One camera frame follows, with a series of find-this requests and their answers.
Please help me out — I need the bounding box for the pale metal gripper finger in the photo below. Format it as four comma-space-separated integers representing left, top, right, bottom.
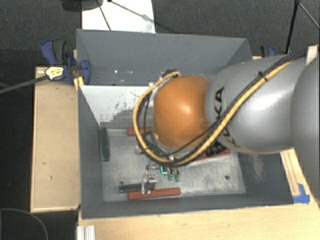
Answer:
148, 172, 158, 189
141, 171, 151, 195

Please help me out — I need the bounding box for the pale wood flat board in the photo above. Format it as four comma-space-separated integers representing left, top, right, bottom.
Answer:
30, 66, 82, 214

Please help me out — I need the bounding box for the grey metal bin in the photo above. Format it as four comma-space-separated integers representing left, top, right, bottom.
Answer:
75, 28, 295, 220

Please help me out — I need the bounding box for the black cylinder on white bracket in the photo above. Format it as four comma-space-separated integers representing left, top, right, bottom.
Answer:
204, 141, 227, 158

